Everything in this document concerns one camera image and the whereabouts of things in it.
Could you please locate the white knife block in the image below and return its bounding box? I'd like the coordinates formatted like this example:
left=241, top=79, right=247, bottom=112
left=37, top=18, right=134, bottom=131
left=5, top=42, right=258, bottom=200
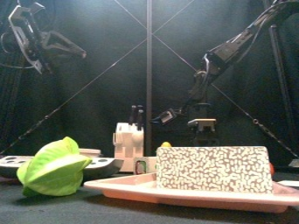
left=113, top=122, right=146, bottom=173

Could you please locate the pink plastic tray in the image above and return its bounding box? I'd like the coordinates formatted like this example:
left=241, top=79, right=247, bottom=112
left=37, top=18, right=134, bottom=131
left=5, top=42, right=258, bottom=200
left=83, top=171, right=299, bottom=214

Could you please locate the black vertical frame pole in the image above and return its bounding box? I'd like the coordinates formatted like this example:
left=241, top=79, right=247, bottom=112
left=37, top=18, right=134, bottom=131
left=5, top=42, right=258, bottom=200
left=145, top=0, right=155, bottom=158

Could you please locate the rectangular sponge block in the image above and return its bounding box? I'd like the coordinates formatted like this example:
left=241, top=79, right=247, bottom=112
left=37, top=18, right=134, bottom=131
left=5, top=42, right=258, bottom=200
left=154, top=145, right=275, bottom=195

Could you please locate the white flat card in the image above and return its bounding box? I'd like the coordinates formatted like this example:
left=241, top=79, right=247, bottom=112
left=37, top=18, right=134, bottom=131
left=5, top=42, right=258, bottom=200
left=277, top=179, right=299, bottom=188

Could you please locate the small white printed cube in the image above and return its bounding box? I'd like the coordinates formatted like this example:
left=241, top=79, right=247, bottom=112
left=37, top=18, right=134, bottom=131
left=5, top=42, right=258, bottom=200
left=133, top=156, right=158, bottom=175

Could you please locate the green star fruit toy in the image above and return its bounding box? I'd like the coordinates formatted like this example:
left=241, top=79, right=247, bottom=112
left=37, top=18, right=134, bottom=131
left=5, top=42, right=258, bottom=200
left=15, top=136, right=94, bottom=198

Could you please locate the black slanted side pole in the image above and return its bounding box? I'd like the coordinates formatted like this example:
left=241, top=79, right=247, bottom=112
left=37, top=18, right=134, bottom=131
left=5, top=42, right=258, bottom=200
left=269, top=24, right=296, bottom=147

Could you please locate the black handled knife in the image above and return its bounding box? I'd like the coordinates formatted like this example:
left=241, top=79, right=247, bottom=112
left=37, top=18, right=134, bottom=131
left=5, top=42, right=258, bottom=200
left=129, top=104, right=138, bottom=125
left=135, top=108, right=146, bottom=131

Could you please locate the small red round toy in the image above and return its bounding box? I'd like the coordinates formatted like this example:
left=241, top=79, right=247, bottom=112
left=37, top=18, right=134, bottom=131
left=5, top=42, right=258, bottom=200
left=267, top=162, right=277, bottom=177

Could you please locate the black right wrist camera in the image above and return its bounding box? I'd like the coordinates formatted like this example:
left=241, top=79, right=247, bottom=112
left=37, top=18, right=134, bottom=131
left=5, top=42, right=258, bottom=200
left=150, top=107, right=183, bottom=127

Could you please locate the diagonal brace wire with turnbuckle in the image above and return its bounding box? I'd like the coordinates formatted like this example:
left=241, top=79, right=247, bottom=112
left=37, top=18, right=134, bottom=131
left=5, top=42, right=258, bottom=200
left=0, top=0, right=197, bottom=155
left=113, top=0, right=299, bottom=160

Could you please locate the grey metal bracket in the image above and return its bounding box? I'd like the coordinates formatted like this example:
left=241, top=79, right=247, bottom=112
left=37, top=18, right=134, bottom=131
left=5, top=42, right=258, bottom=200
left=287, top=158, right=299, bottom=170

